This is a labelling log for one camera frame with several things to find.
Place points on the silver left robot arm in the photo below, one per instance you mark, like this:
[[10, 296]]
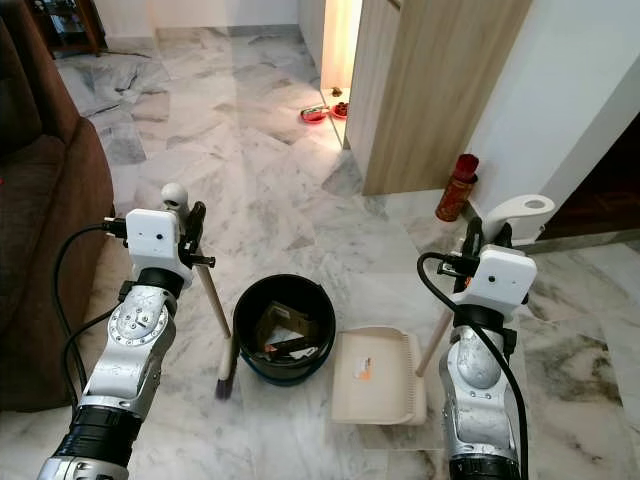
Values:
[[130, 350]]

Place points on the black round bucket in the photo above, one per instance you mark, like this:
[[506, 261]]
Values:
[[250, 335]]

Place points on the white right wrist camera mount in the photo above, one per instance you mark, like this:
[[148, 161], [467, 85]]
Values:
[[505, 280]]

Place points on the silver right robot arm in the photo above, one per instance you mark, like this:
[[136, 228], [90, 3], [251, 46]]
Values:
[[470, 390]]

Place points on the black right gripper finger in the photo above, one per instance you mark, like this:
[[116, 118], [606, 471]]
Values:
[[502, 236], [471, 236]]

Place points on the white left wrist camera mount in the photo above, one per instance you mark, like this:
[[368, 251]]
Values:
[[155, 240]]

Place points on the small red bowl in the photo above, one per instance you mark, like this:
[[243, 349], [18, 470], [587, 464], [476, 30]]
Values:
[[340, 109]]

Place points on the dark wooden furniture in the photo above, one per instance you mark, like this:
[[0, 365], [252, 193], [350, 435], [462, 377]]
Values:
[[72, 22]]

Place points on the dark brown sofa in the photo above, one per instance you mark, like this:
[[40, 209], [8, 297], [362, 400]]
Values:
[[50, 220]]

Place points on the brown cardboard box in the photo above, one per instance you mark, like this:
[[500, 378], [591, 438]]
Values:
[[280, 322]]

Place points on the red cylindrical canister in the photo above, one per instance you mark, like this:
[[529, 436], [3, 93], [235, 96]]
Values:
[[457, 190]]

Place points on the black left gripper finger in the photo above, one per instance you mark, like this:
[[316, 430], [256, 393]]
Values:
[[196, 220]]

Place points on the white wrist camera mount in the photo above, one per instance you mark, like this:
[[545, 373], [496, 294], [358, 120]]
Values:
[[155, 240], [505, 280]]

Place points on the light wooden cabinet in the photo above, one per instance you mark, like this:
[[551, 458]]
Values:
[[430, 90]]

